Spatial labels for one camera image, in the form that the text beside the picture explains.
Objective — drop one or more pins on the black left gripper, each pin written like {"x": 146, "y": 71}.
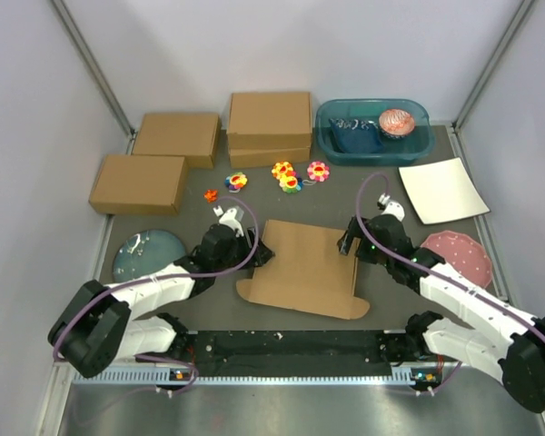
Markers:
{"x": 262, "y": 255}

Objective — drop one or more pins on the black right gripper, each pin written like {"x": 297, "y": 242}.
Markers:
{"x": 345, "y": 241}

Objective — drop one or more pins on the brown cardboard box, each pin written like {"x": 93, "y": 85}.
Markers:
{"x": 306, "y": 274}

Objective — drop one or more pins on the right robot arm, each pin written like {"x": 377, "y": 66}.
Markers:
{"x": 492, "y": 336}

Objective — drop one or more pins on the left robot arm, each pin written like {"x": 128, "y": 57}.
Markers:
{"x": 106, "y": 323}

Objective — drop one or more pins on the folded cardboard box back left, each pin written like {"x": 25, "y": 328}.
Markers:
{"x": 193, "y": 136}

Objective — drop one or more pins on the folded cardboard box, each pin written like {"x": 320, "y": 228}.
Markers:
{"x": 193, "y": 136}
{"x": 139, "y": 185}

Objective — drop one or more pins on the stacked cardboard box top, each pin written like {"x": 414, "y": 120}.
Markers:
{"x": 270, "y": 121}

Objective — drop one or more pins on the folded cardboard box front left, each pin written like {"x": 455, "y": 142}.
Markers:
{"x": 139, "y": 185}

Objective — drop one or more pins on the orange glitter leaf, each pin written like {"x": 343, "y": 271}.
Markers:
{"x": 211, "y": 196}

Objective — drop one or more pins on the white square plate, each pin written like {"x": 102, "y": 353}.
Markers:
{"x": 442, "y": 192}

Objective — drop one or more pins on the blue flower plush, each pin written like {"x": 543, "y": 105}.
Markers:
{"x": 235, "y": 182}

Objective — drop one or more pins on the rainbow flower plush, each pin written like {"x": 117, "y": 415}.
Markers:
{"x": 291, "y": 183}

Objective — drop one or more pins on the pink dotted plate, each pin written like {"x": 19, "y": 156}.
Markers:
{"x": 467, "y": 256}

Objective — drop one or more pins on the orange flower plush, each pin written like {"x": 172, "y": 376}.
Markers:
{"x": 281, "y": 169}

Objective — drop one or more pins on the pink flower plush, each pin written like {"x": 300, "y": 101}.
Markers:
{"x": 318, "y": 172}

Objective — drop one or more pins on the blue round plate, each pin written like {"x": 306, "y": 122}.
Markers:
{"x": 146, "y": 252}

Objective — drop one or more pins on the blue patterned bowl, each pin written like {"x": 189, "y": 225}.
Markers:
{"x": 356, "y": 136}

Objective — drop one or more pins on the teal plastic bin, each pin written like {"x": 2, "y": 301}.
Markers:
{"x": 395, "y": 152}

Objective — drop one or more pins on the red patterned bowl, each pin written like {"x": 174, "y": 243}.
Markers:
{"x": 396, "y": 123}

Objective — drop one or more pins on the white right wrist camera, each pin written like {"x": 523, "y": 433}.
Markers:
{"x": 391, "y": 207}

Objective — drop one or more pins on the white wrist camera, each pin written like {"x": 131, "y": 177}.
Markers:
{"x": 231, "y": 218}
{"x": 391, "y": 207}

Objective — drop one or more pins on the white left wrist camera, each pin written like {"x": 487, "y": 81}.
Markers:
{"x": 231, "y": 218}

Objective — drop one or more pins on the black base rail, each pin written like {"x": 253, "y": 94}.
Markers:
{"x": 299, "y": 353}

